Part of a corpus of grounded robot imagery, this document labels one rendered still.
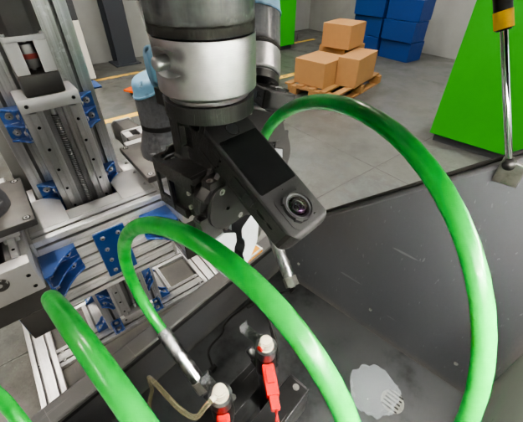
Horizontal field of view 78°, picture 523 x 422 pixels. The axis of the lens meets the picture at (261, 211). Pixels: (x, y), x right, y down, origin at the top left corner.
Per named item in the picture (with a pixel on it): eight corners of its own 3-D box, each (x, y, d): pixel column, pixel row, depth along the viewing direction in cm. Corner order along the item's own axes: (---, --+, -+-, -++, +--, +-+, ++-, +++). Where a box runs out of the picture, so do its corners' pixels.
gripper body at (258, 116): (269, 160, 58) (269, 95, 59) (287, 146, 50) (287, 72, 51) (227, 156, 56) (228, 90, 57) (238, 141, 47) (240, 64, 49)
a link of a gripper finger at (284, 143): (289, 176, 52) (284, 123, 53) (292, 173, 51) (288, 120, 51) (261, 176, 51) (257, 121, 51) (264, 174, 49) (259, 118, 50)
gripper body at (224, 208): (215, 177, 38) (204, 69, 30) (270, 208, 33) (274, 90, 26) (160, 207, 33) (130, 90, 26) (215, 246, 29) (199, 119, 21)
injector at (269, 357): (254, 387, 58) (253, 321, 44) (276, 407, 55) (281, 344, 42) (243, 399, 56) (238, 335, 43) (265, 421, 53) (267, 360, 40)
